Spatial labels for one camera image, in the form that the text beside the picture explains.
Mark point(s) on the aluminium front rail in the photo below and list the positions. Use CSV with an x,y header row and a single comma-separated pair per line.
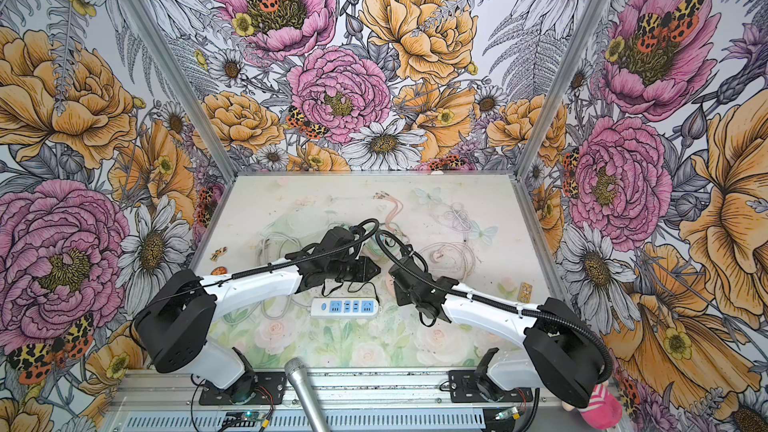
x,y
378,399

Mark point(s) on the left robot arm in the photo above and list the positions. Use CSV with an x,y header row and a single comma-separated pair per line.
x,y
174,326

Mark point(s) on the red round sticker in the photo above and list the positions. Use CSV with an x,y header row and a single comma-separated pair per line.
x,y
219,271

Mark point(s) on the pink plush toy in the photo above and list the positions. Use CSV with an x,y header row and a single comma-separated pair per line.
x,y
603,411

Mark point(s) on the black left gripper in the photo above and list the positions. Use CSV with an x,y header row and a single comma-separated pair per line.
x,y
365,271

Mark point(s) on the white blue power strip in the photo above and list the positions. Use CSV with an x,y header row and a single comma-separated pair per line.
x,y
344,308

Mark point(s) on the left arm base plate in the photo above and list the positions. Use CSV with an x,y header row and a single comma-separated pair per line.
x,y
254,388

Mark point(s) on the yellow square sticker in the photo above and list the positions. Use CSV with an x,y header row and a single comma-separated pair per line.
x,y
525,292

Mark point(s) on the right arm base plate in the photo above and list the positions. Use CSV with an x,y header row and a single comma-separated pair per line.
x,y
480,385

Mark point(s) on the small green circuit board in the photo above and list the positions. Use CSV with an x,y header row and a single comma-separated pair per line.
x,y
247,419

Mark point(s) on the silver microphone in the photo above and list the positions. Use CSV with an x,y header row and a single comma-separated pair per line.
x,y
297,375

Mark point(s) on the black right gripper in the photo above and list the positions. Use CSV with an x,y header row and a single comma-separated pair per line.
x,y
399,296

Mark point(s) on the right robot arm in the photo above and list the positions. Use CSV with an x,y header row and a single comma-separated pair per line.
x,y
564,355

